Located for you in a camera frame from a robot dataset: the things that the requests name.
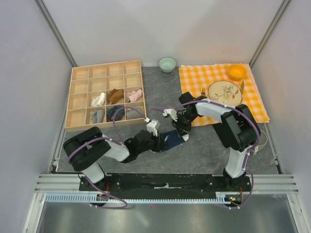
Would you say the pink rolled cloth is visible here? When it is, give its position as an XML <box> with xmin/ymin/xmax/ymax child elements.
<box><xmin>128</xmin><ymin>89</ymin><xmax>143</xmax><ymax>102</ymax></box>

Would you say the orange checkered tablecloth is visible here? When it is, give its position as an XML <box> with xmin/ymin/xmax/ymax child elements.
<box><xmin>179</xmin><ymin>63</ymin><xmax>270</xmax><ymax>123</ymax></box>

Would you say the wooden compartment tray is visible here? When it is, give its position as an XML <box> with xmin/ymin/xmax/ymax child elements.
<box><xmin>65</xmin><ymin>60</ymin><xmax>146</xmax><ymax>132</ymax></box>

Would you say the striped navy rolled cloth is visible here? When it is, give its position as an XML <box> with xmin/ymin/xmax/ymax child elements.
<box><xmin>106</xmin><ymin>105</ymin><xmax>124</xmax><ymax>122</ymax></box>

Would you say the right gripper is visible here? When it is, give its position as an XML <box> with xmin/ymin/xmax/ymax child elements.
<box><xmin>171</xmin><ymin>112</ymin><xmax>197</xmax><ymax>138</ymax></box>

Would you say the gold fork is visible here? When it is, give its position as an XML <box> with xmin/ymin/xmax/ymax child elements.
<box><xmin>200</xmin><ymin>87</ymin><xmax>206</xmax><ymax>96</ymax></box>

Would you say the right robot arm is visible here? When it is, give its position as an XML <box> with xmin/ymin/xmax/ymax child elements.
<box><xmin>172</xmin><ymin>92</ymin><xmax>261</xmax><ymax>191</ymax></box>

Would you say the orange bowl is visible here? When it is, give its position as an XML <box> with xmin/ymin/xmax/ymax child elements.
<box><xmin>228</xmin><ymin>64</ymin><xmax>247</xmax><ymax>81</ymax></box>

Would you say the brown rolled cloth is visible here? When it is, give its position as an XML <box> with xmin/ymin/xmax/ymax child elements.
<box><xmin>107</xmin><ymin>89</ymin><xmax>124</xmax><ymax>104</ymax></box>

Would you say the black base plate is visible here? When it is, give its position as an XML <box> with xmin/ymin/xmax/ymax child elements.
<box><xmin>79</xmin><ymin>172</ymin><xmax>251</xmax><ymax>196</ymax></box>

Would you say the white cable duct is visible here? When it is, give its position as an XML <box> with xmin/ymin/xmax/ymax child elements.
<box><xmin>45</xmin><ymin>192</ymin><xmax>231</xmax><ymax>204</ymax></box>

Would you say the navy blue underwear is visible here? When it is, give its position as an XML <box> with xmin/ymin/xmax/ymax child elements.
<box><xmin>161</xmin><ymin>130</ymin><xmax>189</xmax><ymax>152</ymax></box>

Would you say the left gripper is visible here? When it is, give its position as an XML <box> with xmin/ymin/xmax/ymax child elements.
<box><xmin>137</xmin><ymin>129</ymin><xmax>168</xmax><ymax>154</ymax></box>

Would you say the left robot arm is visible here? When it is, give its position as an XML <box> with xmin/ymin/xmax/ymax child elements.
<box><xmin>63</xmin><ymin>127</ymin><xmax>168</xmax><ymax>191</ymax></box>

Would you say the green ceramic bowl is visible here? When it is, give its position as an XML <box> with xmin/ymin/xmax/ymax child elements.
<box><xmin>158</xmin><ymin>57</ymin><xmax>176</xmax><ymax>73</ymax></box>

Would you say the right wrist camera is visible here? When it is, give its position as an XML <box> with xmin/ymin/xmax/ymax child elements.
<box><xmin>163</xmin><ymin>108</ymin><xmax>178</xmax><ymax>122</ymax></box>

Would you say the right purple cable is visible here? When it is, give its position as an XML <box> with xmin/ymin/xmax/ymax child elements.
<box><xmin>150</xmin><ymin>100</ymin><xmax>262</xmax><ymax>211</ymax></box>

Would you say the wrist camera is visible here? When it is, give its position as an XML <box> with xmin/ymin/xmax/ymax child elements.
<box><xmin>163</xmin><ymin>108</ymin><xmax>178</xmax><ymax>122</ymax></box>
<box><xmin>145</xmin><ymin>118</ymin><xmax>160</xmax><ymax>137</ymax></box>

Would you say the light grey rolled cloth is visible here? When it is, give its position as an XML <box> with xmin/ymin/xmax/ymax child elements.
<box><xmin>92</xmin><ymin>109</ymin><xmax>105</xmax><ymax>124</ymax></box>

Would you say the white rolled cloth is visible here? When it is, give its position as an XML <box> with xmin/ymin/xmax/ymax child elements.
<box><xmin>91</xmin><ymin>92</ymin><xmax>106</xmax><ymax>107</ymax></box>

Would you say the beige decorated plate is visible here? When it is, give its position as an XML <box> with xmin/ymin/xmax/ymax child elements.
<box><xmin>208</xmin><ymin>81</ymin><xmax>242</xmax><ymax>106</ymax></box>

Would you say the gold knife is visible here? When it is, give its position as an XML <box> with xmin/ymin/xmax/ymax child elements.
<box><xmin>240</xmin><ymin>81</ymin><xmax>244</xmax><ymax>95</ymax></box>

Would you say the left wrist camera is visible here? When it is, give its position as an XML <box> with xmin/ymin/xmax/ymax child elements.
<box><xmin>145</xmin><ymin>118</ymin><xmax>160</xmax><ymax>137</ymax></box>

